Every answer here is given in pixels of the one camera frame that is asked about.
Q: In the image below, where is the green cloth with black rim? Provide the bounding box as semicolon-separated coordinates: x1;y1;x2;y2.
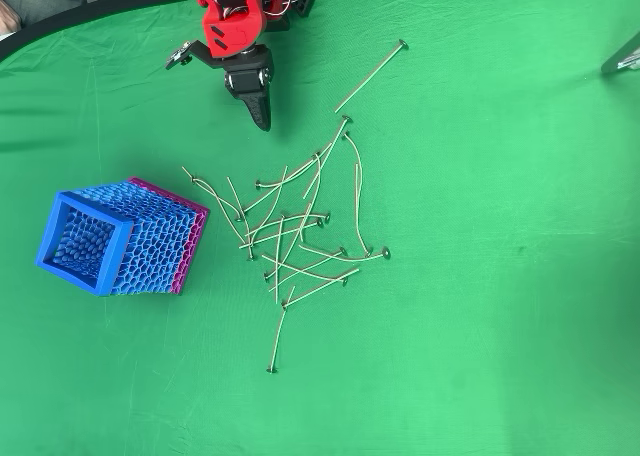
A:
0;0;640;456

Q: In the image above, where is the blue purple mesh basket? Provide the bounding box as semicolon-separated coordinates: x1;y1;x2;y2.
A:
33;175;210;298

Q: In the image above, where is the silver metal stand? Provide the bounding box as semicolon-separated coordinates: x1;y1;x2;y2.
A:
599;29;640;76

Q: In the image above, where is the person's hand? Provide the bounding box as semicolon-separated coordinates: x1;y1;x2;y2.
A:
0;0;22;34

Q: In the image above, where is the small camera on black bracket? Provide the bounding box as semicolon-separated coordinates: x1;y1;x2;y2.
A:
165;39;226;72

